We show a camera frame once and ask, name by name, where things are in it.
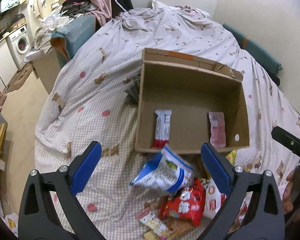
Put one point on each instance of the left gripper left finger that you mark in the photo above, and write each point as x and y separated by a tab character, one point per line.
38	218

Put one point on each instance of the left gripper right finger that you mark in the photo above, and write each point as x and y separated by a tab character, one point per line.
264	218

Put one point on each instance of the white red pompom bag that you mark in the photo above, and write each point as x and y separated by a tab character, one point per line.
213	199

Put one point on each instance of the red snack bag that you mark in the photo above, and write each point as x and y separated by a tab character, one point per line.
186	205

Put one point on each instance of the blue white snack bag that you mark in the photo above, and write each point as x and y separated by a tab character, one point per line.
166	173

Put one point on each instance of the beige wafer bar packet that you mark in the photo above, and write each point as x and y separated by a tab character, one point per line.
148	218

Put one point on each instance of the right hand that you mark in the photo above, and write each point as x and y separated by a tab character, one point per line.
286	199

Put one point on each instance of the yellow chip bag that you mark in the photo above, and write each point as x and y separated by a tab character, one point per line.
231	157

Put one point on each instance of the pink snack packet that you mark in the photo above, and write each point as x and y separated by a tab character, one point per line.
217	129

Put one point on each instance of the tan cookie packet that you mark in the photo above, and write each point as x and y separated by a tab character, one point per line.
178	227

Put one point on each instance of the brown cardboard box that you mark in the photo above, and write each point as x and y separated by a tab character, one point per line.
190	87

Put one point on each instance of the patterned bed duvet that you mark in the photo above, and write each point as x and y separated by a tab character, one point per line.
88	103

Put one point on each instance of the white red snack bar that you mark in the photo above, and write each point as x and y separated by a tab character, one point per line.
162	128

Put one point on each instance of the brown floor mat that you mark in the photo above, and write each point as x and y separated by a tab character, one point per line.
19	79

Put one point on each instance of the white washing machine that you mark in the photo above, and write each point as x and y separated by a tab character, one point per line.
19	46

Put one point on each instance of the teal mattress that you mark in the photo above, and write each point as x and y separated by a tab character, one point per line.
69	38

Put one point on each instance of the pile of clothes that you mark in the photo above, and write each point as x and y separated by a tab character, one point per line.
72	8

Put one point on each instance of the teal pillow by wall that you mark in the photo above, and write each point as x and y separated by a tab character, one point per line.
269	63

